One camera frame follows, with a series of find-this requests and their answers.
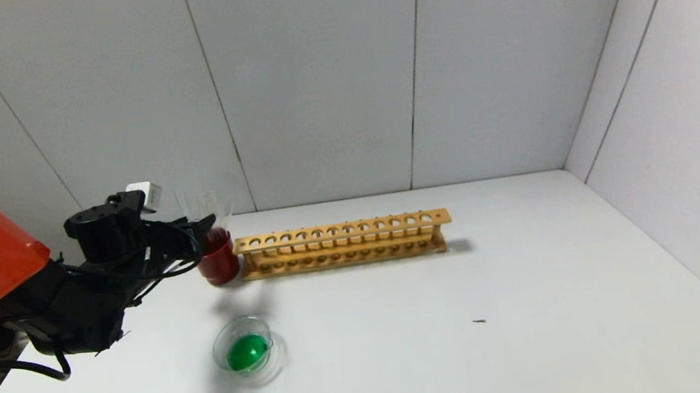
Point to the wooden test tube rack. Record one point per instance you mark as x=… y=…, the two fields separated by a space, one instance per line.
x=341 y=230

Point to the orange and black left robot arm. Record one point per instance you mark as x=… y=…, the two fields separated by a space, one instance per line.
x=4 y=288

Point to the black and white wrist camera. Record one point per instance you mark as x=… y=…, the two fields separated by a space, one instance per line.
x=113 y=227

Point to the clear glass dish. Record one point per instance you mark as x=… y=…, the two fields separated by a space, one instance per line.
x=249 y=353

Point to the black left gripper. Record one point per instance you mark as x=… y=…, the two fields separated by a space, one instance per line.
x=191 y=234

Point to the red plastic cup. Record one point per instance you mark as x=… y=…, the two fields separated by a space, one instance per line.
x=220 y=262

